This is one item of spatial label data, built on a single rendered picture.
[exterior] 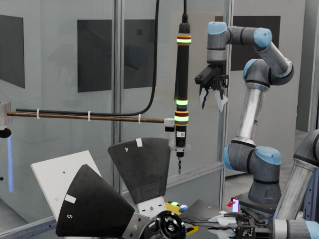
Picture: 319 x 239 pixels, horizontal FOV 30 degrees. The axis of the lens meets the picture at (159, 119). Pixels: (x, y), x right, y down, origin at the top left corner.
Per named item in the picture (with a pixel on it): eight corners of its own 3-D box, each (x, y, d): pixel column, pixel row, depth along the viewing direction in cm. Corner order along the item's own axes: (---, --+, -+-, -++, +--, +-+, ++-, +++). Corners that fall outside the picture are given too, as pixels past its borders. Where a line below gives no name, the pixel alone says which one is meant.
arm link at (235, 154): (246, 172, 265) (274, 56, 272) (217, 166, 274) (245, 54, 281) (257, 176, 275) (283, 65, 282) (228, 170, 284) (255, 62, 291)
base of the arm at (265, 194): (260, 190, 282) (262, 170, 280) (288, 198, 271) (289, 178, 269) (241, 197, 271) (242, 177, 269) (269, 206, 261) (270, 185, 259)
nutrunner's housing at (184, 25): (173, 157, 192) (178, 13, 182) (174, 154, 196) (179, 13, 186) (185, 158, 191) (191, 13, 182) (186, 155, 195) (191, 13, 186)
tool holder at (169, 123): (162, 151, 190) (163, 121, 188) (164, 145, 197) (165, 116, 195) (190, 152, 189) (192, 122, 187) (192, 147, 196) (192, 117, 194)
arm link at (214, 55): (218, 50, 237) (201, 49, 242) (218, 62, 238) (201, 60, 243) (229, 50, 243) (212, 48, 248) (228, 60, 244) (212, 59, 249)
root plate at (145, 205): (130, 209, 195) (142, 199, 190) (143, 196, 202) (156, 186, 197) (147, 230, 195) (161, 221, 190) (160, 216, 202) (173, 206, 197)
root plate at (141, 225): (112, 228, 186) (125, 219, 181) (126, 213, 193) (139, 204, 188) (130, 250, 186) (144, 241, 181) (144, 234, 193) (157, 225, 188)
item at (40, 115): (6, 116, 196) (6, 112, 196) (8, 115, 197) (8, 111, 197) (169, 124, 191) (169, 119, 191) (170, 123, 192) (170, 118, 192)
